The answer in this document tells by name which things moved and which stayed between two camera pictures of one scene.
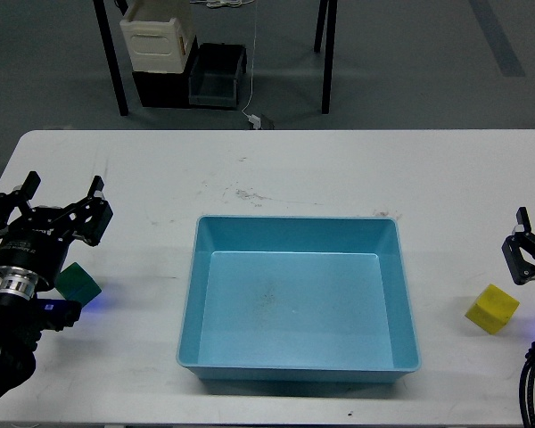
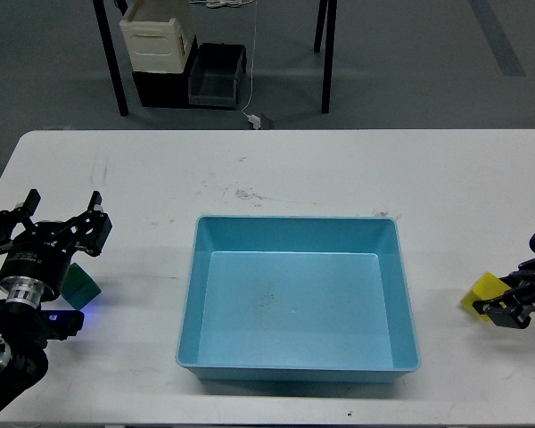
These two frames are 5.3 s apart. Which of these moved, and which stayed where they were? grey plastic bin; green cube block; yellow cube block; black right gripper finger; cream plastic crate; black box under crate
Moved: yellow cube block; black right gripper finger
Stayed: cream plastic crate; grey plastic bin; green cube block; black box under crate
